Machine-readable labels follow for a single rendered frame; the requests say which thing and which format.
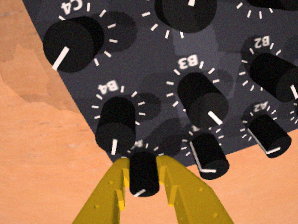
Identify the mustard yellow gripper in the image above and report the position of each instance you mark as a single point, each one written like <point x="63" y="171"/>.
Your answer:
<point x="194" y="201"/>

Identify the black knob box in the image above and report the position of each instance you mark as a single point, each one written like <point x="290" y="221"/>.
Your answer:
<point x="144" y="72"/>

